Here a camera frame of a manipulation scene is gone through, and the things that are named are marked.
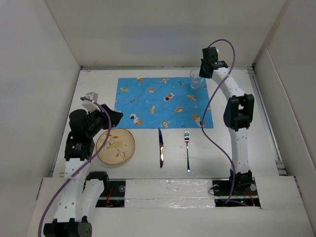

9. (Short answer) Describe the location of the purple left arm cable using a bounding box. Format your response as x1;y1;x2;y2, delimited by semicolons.
37;96;112;237

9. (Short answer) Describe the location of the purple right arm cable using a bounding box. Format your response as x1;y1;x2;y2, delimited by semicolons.
199;39;247;205

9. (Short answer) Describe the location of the iridescent fork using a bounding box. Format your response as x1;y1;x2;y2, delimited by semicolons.
184;131;190;173

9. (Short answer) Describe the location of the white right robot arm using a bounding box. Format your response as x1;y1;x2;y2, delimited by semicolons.
199;47;254;195

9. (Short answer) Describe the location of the round bird-painted plate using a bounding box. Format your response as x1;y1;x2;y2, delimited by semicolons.
97;128;136;166

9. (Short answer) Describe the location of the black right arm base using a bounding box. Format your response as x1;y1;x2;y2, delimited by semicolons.
208;179;261;207

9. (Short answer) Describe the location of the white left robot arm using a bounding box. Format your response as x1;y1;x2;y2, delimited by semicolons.
38;101;123;237

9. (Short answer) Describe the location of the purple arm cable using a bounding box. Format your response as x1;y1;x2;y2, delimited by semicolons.
37;96;112;237
199;39;247;205

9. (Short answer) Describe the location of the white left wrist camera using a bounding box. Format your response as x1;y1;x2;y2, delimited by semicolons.
81;92;99;112

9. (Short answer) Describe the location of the clear plastic cup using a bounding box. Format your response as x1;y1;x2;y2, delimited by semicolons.
190;68;204;89

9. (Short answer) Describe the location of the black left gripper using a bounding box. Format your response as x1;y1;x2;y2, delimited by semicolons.
86;104;122;137

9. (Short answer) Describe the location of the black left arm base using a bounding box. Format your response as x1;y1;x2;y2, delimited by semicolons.
96;179;126;208

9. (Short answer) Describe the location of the iridescent table knife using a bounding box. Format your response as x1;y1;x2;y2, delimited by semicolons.
158;128;164;168

